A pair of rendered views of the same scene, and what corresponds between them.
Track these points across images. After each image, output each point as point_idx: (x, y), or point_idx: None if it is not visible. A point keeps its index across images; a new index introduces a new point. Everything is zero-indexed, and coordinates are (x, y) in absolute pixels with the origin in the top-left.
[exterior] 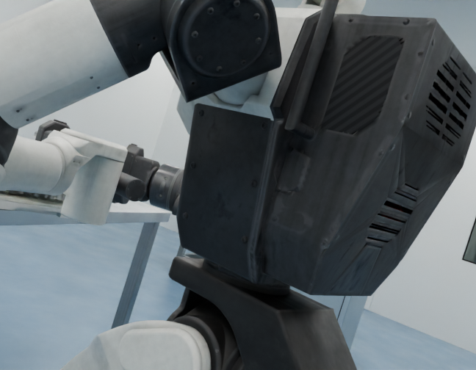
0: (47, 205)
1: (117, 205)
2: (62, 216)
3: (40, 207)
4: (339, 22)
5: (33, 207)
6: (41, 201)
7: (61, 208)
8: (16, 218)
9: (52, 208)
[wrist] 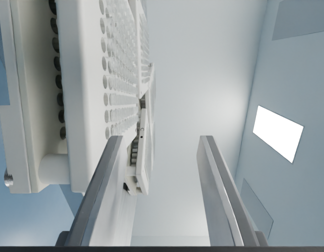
0: (18, 57)
1: (115, 235)
2: (1, 112)
3: (8, 36)
4: None
5: (3, 16)
6: (38, 55)
7: (23, 100)
8: None
9: (14, 75)
